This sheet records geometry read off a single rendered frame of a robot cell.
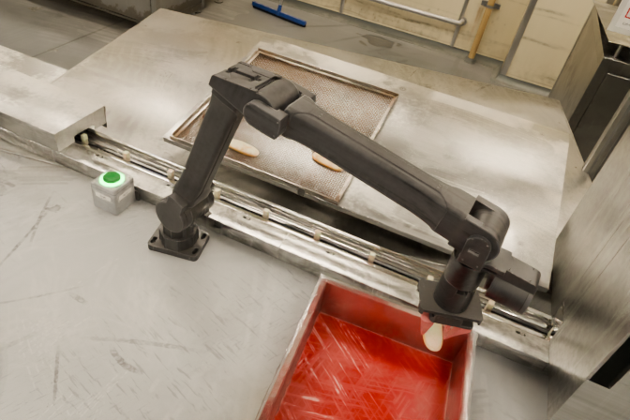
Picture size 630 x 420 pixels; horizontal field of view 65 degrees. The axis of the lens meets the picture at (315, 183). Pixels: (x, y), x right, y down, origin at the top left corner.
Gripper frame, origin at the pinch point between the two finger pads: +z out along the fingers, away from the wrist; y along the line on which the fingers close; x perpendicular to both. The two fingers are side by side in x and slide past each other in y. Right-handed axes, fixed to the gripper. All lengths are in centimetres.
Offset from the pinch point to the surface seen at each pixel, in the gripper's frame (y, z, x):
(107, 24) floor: -214, 99, 308
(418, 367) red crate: 1.7, 15.6, 2.7
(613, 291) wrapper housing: 27.0, -13.0, 5.2
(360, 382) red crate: -9.8, 15.5, -3.2
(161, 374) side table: -46.4, 15.9, -9.0
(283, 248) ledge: -29.9, 11.8, 23.7
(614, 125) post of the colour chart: 63, -3, 89
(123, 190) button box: -70, 10, 30
